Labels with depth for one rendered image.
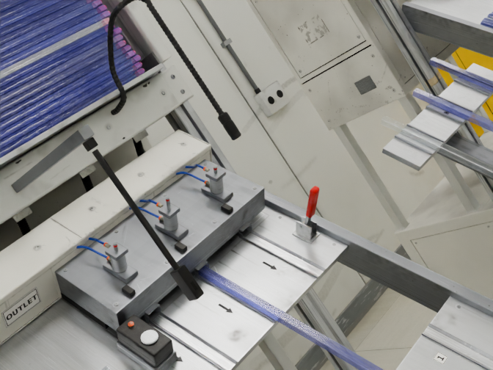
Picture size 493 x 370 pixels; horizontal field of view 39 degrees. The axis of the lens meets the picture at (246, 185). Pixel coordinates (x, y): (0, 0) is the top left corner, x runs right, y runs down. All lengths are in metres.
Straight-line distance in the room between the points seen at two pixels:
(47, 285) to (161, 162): 0.29
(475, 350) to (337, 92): 1.17
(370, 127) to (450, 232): 1.74
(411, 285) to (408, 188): 2.75
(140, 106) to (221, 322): 0.42
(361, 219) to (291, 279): 2.48
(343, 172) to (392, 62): 1.67
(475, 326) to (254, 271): 0.34
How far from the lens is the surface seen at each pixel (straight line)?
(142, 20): 1.25
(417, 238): 2.20
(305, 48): 2.06
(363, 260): 1.15
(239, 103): 3.27
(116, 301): 1.01
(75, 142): 0.87
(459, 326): 1.07
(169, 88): 1.27
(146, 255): 1.06
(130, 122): 1.21
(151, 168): 1.19
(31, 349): 1.07
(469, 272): 2.18
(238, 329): 1.03
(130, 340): 0.98
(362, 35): 1.93
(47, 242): 1.09
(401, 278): 1.13
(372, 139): 3.77
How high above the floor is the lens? 1.30
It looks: 8 degrees down
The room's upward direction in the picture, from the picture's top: 34 degrees counter-clockwise
